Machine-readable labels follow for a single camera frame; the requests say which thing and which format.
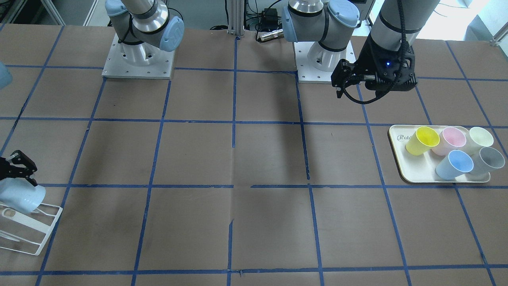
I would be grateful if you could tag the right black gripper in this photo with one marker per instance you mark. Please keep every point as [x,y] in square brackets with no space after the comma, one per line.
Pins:
[12,167]

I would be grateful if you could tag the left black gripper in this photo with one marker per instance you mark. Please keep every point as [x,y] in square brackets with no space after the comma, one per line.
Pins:
[367,58]

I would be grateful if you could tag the light blue plastic cup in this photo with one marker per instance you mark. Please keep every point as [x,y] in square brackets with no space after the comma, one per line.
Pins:
[20,195]

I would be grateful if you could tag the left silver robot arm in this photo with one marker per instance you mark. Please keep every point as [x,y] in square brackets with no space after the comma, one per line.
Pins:
[332,24]

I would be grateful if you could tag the yellow plastic cup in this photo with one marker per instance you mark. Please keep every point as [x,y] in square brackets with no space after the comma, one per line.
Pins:
[423,139]

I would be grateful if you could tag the pink plastic cup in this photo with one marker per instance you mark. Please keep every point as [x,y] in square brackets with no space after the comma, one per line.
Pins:
[450,138]

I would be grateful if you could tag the cream plastic cup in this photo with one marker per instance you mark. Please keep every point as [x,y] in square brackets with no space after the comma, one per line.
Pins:
[478,138]

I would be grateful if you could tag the grey plastic cup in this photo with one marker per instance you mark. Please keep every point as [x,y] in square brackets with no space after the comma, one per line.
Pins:
[485,160]

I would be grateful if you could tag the silver metal connector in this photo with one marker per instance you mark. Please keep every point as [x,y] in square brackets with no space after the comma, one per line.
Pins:
[272,35]

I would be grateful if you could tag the black power adapter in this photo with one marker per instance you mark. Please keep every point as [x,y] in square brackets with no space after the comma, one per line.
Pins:
[269,16]

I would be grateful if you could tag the cream rectangular tray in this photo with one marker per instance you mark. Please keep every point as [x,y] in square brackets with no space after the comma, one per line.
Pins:
[421,169]

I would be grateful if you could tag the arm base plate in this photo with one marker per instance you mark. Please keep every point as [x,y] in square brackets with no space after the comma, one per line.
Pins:
[141,61]
[315,64]

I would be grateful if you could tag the white wire rack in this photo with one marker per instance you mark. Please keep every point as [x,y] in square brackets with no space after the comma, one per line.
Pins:
[28,233]

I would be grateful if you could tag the aluminium frame post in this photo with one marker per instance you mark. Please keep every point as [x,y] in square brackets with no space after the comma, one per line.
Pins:
[235,17]

